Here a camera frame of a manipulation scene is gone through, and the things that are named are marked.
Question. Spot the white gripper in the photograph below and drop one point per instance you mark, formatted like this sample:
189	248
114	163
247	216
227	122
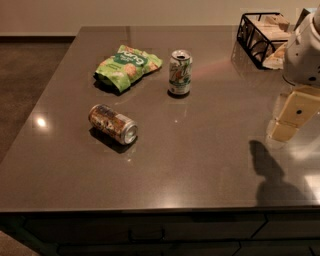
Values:
302	61

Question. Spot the orange soda can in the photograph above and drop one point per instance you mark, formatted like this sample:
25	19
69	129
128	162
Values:
118	126

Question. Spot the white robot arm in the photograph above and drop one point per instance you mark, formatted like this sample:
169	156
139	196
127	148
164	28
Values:
302	70

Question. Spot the white green soda can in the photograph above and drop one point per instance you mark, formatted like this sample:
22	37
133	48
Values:
180	71

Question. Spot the napkins in basket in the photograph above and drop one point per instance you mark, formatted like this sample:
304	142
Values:
270	40

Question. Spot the green snack bag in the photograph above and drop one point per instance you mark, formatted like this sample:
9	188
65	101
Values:
126	67

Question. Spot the black wire basket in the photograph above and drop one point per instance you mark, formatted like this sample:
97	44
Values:
246	30

